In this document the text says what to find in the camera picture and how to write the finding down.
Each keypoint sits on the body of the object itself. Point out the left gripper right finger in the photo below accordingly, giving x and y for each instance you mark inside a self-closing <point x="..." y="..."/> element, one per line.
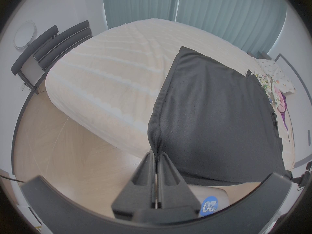
<point x="173" y="191"/>

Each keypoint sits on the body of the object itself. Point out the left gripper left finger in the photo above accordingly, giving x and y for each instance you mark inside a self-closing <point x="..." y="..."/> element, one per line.
<point x="141" y="189"/>

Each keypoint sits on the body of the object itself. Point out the black shorts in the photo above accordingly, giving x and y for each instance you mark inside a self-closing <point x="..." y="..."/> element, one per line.
<point x="214" y="121"/>

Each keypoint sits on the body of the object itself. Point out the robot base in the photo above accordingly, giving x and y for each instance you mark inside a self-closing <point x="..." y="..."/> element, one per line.
<point x="214" y="194"/>

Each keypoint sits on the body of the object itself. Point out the bed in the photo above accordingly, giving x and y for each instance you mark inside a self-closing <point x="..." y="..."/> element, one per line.
<point x="109" y="69"/>

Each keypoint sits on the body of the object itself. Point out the purple garment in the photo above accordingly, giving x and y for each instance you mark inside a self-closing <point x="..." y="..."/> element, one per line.
<point x="284" y="118"/>

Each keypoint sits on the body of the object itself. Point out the pink garment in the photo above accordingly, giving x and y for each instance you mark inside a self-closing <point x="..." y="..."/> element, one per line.
<point x="280" y="99"/>

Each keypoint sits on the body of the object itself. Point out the white printed pyjama garment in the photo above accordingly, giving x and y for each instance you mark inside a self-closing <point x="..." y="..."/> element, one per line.
<point x="267" y="84"/>

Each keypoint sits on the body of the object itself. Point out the white printed pillow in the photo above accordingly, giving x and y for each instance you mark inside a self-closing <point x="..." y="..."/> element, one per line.
<point x="276" y="73"/>

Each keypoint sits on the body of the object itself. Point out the black dressing table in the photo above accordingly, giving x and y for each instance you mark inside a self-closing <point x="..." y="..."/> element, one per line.
<point x="31" y="50"/>

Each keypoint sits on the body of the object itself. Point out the blue-green curtain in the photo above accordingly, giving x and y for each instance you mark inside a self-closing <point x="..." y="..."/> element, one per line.
<point x="139" y="4"/>
<point x="231" y="11"/>

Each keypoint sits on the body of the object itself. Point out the round white framed mirror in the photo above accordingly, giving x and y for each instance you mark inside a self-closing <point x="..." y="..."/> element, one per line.
<point x="24" y="35"/>

